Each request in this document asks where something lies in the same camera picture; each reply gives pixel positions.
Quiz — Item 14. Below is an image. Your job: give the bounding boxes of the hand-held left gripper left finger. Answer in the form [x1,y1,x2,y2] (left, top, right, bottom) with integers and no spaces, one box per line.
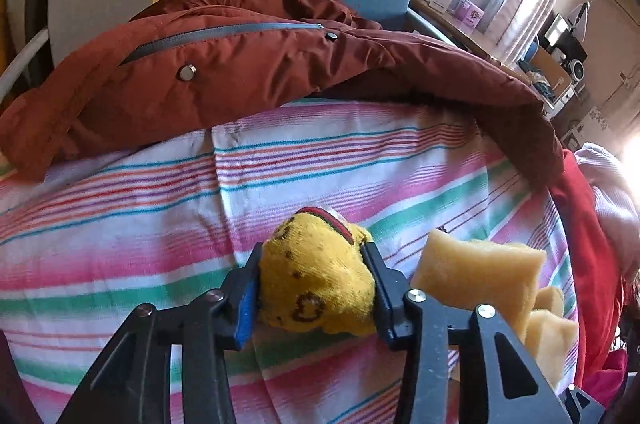
[57,243,264,424]

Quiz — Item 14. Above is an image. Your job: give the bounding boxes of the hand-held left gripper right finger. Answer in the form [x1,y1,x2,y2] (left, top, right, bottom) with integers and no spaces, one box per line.
[361,243,571,424]

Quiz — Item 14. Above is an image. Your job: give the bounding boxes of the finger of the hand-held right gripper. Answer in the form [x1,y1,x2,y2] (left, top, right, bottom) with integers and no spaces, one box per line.
[561,385,607,424]

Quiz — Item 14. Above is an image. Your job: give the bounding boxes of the yellow sock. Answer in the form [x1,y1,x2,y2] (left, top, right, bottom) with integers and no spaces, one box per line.
[257,208,378,336]

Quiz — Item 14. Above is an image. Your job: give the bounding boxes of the magenta cloth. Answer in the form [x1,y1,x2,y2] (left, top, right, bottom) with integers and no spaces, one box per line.
[582,349,629,406]

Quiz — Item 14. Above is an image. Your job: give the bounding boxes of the striped bedsheet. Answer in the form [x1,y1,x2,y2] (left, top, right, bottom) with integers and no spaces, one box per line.
[0,98,587,424]

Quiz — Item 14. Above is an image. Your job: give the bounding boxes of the red cloth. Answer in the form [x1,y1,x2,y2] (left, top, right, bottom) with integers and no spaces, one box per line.
[550,149,632,386]

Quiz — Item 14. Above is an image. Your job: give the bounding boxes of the pale pink cloth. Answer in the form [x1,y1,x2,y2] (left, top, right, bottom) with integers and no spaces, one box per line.
[575,143,640,287]

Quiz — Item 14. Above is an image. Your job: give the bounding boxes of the red-brown jacket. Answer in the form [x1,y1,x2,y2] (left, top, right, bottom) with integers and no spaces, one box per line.
[0,0,566,192]

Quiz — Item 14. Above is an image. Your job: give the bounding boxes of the wooden desk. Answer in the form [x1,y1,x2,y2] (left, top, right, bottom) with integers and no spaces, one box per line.
[410,0,557,121]

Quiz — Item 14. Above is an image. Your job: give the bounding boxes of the small silver speaker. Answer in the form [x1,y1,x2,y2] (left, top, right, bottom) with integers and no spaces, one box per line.
[560,58,587,83]

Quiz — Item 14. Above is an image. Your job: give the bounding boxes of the purple box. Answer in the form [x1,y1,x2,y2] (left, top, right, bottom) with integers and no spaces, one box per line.
[457,0,487,30]

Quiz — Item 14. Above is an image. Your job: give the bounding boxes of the black monitor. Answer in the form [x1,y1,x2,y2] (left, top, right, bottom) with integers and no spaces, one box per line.
[542,14,589,64]

